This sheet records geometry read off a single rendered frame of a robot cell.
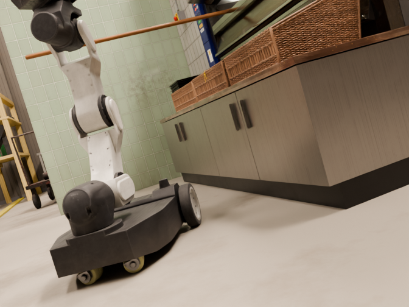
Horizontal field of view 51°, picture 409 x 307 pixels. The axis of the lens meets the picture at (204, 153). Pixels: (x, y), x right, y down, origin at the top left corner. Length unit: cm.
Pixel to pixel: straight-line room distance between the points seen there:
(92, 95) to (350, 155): 107
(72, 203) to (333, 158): 94
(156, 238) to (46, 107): 281
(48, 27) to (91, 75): 27
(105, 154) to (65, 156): 239
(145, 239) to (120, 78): 290
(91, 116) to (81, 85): 14
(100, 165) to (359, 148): 103
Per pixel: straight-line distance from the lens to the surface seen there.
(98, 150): 189
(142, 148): 429
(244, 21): 314
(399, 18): 205
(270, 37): 180
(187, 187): 197
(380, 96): 176
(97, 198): 158
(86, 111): 190
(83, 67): 194
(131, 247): 154
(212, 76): 249
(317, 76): 161
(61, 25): 182
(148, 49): 445
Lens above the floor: 44
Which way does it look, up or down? 4 degrees down
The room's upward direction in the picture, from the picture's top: 16 degrees counter-clockwise
